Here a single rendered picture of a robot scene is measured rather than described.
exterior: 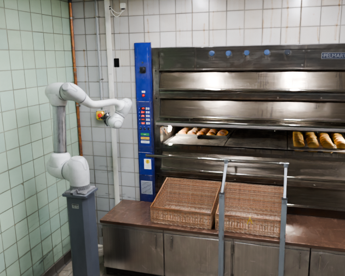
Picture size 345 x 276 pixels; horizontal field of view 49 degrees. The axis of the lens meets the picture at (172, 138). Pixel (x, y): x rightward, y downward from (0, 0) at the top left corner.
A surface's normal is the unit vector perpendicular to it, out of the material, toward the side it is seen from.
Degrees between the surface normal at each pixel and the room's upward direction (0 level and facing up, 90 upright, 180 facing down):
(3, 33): 90
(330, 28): 90
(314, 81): 70
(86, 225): 90
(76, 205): 90
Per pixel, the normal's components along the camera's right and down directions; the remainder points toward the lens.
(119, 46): -0.29, 0.21
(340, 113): -0.27, -0.14
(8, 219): 0.96, 0.04
